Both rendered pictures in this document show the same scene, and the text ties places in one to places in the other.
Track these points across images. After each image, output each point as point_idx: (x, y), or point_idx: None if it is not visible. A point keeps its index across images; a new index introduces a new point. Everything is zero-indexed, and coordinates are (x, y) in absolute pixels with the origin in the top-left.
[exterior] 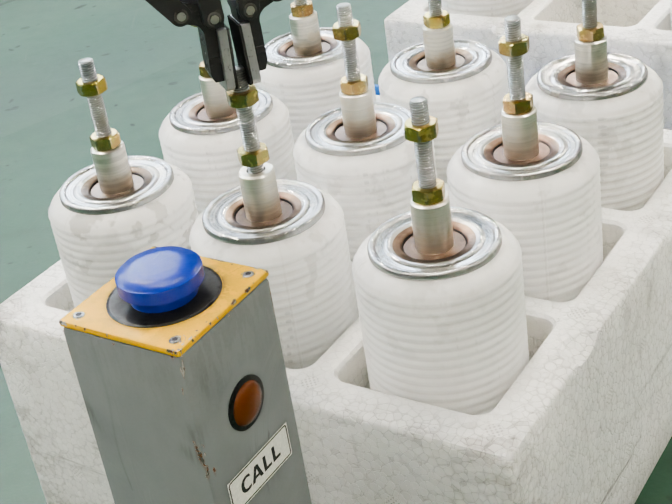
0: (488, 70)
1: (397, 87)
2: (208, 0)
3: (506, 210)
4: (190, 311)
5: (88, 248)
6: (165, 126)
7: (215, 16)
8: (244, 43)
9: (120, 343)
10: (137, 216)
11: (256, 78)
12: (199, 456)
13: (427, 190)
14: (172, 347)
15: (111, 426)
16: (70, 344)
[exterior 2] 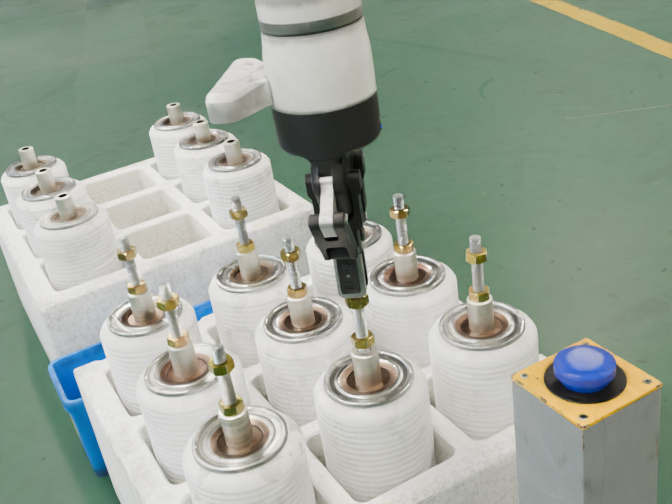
0: (286, 262)
1: (256, 297)
2: (358, 233)
3: (444, 304)
4: (617, 370)
5: (281, 486)
6: (168, 401)
7: (362, 243)
8: (364, 258)
9: (624, 408)
10: (296, 439)
11: (368, 280)
12: (657, 452)
13: (486, 290)
14: (655, 383)
15: (601, 484)
16: (588, 439)
